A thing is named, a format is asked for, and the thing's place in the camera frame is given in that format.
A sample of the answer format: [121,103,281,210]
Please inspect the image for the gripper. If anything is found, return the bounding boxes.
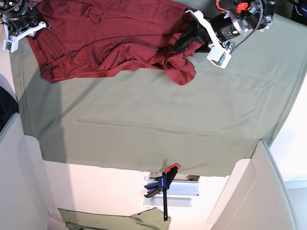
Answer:
[172,8,234,53]
[2,11,51,40]

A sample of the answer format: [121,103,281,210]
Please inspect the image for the red long-sleeve T-shirt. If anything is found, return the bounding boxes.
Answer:
[29,0,201,85]

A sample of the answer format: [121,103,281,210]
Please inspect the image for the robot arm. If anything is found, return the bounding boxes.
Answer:
[173,0,276,53]
[0,0,51,43]

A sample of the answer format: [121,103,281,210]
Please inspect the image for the dark navy fabric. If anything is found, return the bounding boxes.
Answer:
[0,87,19,131]

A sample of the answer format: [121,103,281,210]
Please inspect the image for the green table cloth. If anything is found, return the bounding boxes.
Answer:
[9,0,307,178]

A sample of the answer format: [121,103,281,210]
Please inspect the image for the blue black bar clamp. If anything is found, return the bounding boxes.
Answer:
[144,163,180,221]

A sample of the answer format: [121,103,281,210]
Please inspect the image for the white chair right side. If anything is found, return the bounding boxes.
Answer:
[207,140,307,230]

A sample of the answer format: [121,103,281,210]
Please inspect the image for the white chair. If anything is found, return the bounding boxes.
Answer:
[0,76,50,230]
[207,140,307,230]

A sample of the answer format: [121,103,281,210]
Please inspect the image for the white chair left side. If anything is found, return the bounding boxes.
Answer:
[0,76,50,230]

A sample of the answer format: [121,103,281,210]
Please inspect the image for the olive green cushion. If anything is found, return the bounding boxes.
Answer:
[59,208,171,230]

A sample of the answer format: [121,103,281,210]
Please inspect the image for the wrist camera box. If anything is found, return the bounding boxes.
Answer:
[3,39,19,53]
[207,47,232,69]

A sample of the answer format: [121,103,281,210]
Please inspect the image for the aluminium frame rails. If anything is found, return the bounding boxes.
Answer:
[143,173,200,209]

